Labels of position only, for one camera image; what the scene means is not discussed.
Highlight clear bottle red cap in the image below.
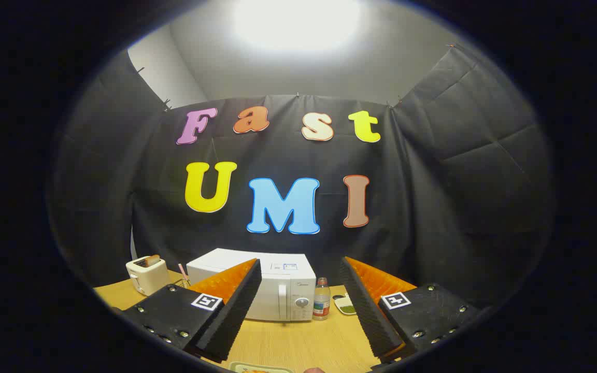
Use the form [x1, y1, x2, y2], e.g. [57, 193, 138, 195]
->
[312, 277, 331, 321]

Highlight black backdrop cloth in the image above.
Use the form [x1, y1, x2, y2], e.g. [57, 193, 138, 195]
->
[52, 47, 556, 306]

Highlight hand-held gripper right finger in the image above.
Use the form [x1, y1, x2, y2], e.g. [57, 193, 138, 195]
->
[339, 256, 480, 363]

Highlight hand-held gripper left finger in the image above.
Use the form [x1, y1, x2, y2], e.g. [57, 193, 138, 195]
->
[121, 258, 263, 363]

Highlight white divided bean dish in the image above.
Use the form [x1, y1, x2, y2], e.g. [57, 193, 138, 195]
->
[333, 293, 357, 315]

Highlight white toaster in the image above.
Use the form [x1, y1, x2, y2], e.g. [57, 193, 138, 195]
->
[125, 255, 170, 296]

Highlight pale green plate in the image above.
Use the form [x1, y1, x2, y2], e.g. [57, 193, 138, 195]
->
[229, 362, 295, 373]

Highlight white microwave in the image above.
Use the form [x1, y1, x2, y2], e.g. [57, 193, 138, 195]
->
[186, 248, 317, 322]

